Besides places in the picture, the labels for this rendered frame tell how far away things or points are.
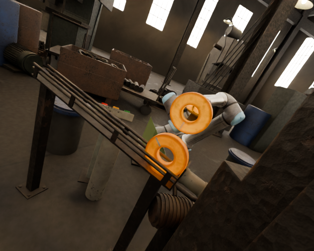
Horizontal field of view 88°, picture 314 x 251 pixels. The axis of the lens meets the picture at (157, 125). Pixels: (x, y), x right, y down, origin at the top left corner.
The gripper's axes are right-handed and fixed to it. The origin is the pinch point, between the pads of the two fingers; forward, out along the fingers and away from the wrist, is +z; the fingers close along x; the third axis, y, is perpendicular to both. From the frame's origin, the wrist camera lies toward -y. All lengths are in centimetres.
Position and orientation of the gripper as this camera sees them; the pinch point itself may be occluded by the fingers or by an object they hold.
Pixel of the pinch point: (193, 108)
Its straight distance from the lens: 63.0
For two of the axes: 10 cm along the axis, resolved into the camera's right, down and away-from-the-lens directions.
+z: -2.9, -0.6, -9.5
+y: 4.8, -8.7, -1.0
